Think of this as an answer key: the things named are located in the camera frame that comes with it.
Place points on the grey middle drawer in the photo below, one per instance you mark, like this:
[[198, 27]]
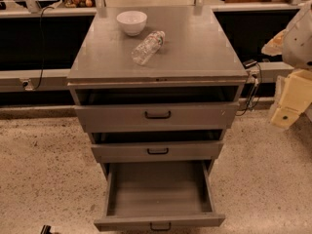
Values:
[[158, 146]]

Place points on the clear plastic water bottle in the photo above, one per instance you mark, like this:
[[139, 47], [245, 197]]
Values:
[[143, 52]]

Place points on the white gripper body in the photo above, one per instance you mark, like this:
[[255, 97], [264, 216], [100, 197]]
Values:
[[297, 46]]

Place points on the grey bottom drawer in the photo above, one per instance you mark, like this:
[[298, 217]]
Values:
[[159, 196]]

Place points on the white ceramic bowl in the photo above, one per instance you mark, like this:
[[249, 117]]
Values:
[[132, 22]]

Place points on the black power adapter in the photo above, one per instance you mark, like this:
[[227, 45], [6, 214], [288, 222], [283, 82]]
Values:
[[249, 63]]

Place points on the grey top drawer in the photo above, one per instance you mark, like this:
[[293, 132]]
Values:
[[103, 113]]

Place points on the grey drawer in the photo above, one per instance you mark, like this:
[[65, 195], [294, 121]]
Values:
[[158, 146], [159, 196], [103, 113]]

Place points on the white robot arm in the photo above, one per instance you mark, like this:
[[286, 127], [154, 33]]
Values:
[[294, 43]]

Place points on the grey drawer cabinet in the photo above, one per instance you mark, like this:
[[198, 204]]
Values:
[[196, 57]]

